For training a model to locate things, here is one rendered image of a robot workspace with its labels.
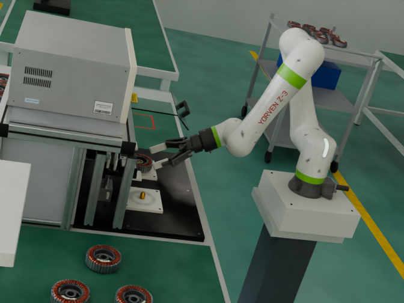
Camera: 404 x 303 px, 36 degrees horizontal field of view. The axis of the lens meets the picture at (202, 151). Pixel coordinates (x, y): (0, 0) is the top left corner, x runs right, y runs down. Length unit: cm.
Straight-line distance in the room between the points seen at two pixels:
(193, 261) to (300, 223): 53
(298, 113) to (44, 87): 107
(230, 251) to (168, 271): 157
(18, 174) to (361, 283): 262
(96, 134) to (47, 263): 43
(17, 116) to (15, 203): 64
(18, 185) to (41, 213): 65
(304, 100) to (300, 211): 46
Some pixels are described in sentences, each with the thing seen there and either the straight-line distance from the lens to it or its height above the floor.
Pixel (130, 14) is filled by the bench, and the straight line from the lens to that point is 492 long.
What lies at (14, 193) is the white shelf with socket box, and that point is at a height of 120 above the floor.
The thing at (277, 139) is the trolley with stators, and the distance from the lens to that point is 477.
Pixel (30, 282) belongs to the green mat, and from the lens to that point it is 194.
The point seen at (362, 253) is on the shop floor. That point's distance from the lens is 408.
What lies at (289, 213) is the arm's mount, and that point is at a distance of 244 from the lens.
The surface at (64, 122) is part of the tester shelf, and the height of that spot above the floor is 111.
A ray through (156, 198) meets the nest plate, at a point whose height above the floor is 78.
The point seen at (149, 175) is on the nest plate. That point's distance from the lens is 252.
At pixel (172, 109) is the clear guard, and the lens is 245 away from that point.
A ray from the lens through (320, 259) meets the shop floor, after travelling 385.
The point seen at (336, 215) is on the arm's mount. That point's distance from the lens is 252.
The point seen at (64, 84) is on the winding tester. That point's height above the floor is 122.
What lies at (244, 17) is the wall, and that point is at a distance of 779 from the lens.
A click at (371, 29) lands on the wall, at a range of 837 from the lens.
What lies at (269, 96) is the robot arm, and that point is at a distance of 235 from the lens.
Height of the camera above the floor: 199
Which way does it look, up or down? 25 degrees down
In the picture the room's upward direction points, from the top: 15 degrees clockwise
